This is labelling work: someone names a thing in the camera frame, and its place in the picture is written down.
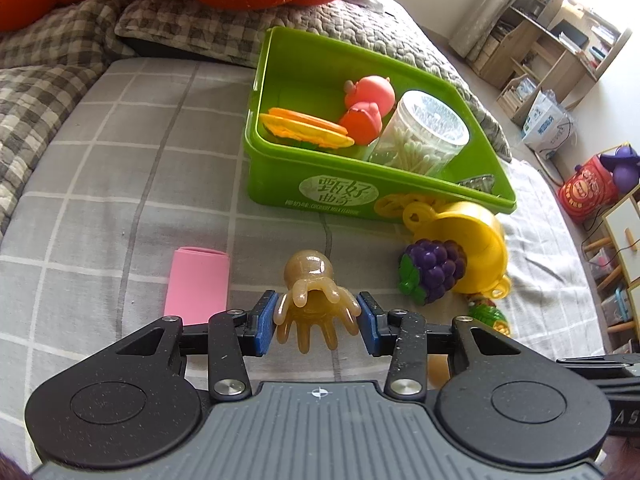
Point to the wooden bookshelf desk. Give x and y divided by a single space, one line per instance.
546 45

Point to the pink pig toy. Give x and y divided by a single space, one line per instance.
367 102

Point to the clear cotton swab jar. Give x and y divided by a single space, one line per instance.
422 136

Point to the purple plush toy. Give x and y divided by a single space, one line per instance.
623 164

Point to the grey checkered blanket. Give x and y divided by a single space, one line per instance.
47 67

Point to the white paper shopping bag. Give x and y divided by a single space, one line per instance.
548 125

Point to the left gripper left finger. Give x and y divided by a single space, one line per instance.
226 339

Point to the purple toy grapes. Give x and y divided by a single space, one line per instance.
427 269

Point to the crumpled foil wrapper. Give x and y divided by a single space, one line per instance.
483 183

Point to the white wooden side table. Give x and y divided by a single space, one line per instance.
612 250

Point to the yellow toy pot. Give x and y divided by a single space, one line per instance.
477 231

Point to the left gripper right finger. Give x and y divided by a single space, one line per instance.
409 340

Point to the pink rectangular block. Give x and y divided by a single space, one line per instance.
198 284

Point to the amber rubber octopus toy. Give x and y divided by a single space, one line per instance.
313 299

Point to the orange yellow toy disc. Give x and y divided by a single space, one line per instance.
287 124

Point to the red cartoon bucket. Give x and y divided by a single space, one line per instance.
589 188

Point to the red lobster toy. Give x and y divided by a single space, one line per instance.
485 311

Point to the green plastic storage box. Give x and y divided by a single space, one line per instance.
306 73

